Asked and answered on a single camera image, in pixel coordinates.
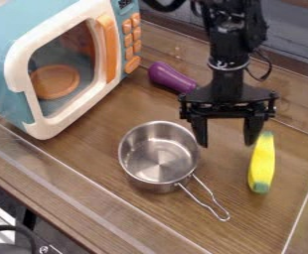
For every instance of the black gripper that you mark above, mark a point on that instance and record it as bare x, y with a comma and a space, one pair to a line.
228, 98

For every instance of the yellow toy banana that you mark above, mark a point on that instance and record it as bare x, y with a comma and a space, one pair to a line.
262, 165

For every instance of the silver pot with wire handle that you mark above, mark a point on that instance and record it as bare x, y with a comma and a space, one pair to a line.
158, 156

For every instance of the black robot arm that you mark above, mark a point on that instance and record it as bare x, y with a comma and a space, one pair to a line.
236, 29

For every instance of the purple toy eggplant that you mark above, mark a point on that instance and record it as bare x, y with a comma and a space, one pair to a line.
166, 76

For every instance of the orange microwave turntable plate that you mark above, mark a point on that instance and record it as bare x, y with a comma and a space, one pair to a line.
54, 81

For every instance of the blue toy microwave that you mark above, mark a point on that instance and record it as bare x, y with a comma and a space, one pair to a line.
90, 34

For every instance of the clear acrylic barrier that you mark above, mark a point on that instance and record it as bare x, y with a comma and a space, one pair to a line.
92, 215

